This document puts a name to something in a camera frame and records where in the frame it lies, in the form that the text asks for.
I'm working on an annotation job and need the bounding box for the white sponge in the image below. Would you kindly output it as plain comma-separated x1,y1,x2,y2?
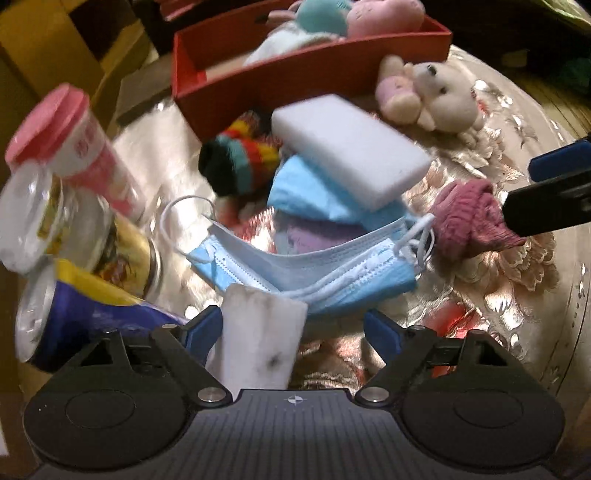
205,284,309,391
271,93,434,210

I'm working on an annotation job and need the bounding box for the white sock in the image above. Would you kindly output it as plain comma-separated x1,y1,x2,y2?
242,25,345,66

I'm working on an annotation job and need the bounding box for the teal plush toy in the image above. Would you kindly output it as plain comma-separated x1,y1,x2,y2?
295,0,354,38

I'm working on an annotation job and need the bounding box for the clear jar yellow label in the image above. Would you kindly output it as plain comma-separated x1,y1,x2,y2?
0,165,112,274

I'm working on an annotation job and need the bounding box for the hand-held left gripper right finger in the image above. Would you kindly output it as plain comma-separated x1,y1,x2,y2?
353,309,513,408

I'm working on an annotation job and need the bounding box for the clean white sponge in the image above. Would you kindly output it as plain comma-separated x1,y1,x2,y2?
271,93,434,210

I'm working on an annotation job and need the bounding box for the blue drink can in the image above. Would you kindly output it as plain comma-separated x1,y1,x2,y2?
15,258,191,373

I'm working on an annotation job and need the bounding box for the red cardboard box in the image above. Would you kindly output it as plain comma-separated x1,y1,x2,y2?
172,13,453,140

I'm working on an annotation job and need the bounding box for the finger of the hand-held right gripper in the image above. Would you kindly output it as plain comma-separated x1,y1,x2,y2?
529,133,591,184
502,178,591,236

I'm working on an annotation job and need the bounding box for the blue face mask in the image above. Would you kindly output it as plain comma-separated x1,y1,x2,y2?
185,235,419,315
159,196,437,297

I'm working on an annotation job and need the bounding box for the striped colourful sock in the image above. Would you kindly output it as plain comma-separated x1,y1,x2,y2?
198,111,282,198

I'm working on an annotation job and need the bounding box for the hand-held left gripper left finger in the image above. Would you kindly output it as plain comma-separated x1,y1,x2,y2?
78,305,233,408

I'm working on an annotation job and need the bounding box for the yellow drink can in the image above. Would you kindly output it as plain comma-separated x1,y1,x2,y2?
88,212,163,299

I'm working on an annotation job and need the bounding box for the mauve knit sock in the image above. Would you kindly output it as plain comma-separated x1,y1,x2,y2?
431,180,527,260

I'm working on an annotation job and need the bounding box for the cream teddy bear pink outfit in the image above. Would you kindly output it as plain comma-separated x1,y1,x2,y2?
375,54,485,134

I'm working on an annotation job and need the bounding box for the pink lid cup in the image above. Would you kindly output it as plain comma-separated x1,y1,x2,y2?
6,85,160,223

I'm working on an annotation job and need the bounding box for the floral gold tablecloth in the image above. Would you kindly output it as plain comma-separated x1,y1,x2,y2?
111,46,591,394

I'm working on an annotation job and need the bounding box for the pink plush toy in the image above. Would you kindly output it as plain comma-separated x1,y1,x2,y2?
346,0,426,40

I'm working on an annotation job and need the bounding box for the brown cardboard box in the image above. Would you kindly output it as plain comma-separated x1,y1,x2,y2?
0,0,154,126

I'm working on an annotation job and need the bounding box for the light blue cloth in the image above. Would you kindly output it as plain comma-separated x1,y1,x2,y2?
268,154,409,228

